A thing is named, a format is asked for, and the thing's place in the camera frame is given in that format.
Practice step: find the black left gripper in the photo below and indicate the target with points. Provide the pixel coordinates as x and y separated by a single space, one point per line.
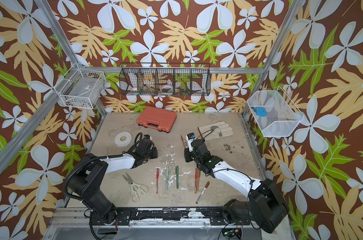
155 150

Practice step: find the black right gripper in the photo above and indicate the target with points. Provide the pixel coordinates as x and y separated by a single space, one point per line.
189 154

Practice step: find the red brown pen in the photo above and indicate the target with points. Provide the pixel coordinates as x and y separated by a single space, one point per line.
197 179

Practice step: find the red gel pen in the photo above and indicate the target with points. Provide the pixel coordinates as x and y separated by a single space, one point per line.
183 141

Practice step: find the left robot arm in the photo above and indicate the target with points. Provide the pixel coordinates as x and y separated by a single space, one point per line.
83 182

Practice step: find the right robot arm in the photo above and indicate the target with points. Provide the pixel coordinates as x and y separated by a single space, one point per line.
265 206

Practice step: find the red pen on table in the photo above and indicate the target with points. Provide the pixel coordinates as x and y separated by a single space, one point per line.
157 178

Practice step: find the dark green pen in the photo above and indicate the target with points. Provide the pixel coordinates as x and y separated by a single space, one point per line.
177 176

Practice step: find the light green pen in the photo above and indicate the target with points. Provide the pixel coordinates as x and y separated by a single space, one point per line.
167 178

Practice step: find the white tape roll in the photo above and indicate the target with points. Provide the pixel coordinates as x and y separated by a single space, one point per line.
123 139

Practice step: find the white canvas work glove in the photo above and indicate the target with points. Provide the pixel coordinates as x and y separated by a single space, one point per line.
216 131

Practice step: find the brown white marker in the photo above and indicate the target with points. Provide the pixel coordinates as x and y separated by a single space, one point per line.
202 192

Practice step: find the red plastic tool case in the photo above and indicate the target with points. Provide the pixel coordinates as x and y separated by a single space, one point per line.
159 119

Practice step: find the blue object in basket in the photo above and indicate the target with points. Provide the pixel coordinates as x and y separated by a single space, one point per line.
260 111

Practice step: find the white mesh basket right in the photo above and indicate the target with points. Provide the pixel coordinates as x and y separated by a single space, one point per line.
283 115

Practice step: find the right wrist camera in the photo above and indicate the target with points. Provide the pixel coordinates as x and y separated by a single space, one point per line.
190 138

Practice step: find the beige handled scissors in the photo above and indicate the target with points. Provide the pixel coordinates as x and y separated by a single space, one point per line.
135 188

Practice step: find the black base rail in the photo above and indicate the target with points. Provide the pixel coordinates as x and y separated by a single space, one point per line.
209 216

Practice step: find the black wire basket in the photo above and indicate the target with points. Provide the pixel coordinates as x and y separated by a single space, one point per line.
183 79

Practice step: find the white wire basket left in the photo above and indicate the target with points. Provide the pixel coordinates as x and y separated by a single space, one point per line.
80 87

